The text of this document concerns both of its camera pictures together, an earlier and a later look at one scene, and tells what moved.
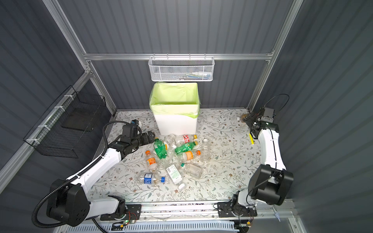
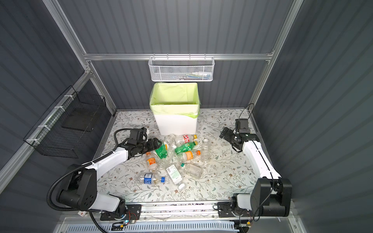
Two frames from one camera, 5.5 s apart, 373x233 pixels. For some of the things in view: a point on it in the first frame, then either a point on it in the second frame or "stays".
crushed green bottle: [160, 149] stays
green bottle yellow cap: [186, 147] stays
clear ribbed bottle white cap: [205, 154] stays
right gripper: [255, 118] -> [227, 137]
